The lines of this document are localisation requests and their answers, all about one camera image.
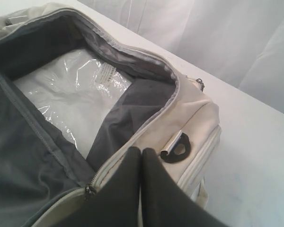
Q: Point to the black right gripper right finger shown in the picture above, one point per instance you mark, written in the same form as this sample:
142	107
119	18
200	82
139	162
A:
163	202

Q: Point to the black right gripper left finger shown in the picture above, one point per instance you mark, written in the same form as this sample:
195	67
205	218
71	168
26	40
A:
116	204

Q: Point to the cream duffel bag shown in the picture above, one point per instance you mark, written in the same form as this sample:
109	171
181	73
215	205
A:
43	177

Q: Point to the clear plastic wrapped package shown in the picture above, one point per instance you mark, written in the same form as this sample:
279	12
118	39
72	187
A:
75	92

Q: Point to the white backdrop curtain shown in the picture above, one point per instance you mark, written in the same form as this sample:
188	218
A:
238	41

